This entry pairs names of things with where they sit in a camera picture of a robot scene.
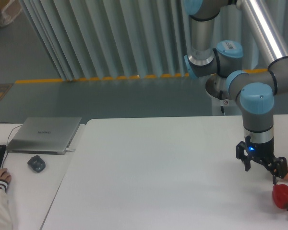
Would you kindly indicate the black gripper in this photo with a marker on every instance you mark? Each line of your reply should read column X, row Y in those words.
column 247, row 151

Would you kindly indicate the red bell pepper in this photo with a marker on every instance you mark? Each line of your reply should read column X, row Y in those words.
column 280, row 196

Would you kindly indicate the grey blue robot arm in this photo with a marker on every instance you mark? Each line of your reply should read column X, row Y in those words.
column 252, row 93

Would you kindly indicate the person's hand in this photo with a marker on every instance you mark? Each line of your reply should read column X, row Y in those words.
column 5, row 179

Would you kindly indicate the white usb plug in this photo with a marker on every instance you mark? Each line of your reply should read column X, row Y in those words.
column 69, row 150

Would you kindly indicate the silver closed laptop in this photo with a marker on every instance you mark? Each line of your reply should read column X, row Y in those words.
column 45, row 135

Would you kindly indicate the pale pleated curtain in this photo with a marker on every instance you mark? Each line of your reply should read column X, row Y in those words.
column 113, row 38

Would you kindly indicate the dark grey computer mouse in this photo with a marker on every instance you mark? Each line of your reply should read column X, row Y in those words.
column 36, row 164

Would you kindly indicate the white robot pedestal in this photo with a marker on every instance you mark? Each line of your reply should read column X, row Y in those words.
column 221, row 102

